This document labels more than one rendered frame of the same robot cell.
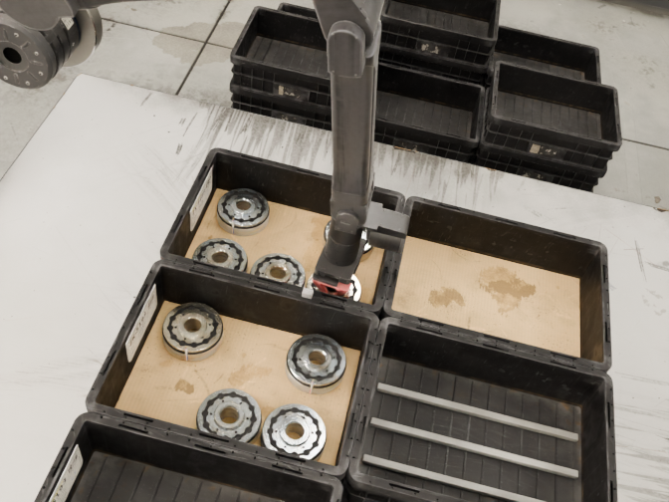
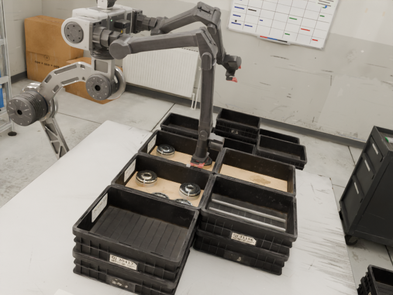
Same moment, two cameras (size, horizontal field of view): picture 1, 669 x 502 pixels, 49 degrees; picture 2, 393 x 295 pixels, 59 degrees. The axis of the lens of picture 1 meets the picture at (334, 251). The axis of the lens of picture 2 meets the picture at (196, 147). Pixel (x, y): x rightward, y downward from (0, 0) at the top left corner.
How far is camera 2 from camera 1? 0.71 m
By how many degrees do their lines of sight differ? 22
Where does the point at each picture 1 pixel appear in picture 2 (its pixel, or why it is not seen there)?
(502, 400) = (257, 209)
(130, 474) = (122, 212)
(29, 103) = not seen: hidden behind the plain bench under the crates
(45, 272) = (90, 170)
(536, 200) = not seen: hidden behind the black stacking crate
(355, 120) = (207, 90)
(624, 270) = (306, 190)
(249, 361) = (165, 189)
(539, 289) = (272, 182)
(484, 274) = (251, 176)
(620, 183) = not seen: hidden behind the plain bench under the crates
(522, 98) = (269, 149)
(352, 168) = (206, 111)
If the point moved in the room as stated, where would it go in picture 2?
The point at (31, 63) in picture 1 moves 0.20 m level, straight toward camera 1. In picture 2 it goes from (103, 90) to (109, 105)
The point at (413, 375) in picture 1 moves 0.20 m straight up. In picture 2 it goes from (225, 199) to (234, 164)
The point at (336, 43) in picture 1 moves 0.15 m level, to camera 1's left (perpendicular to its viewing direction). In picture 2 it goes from (203, 58) to (167, 50)
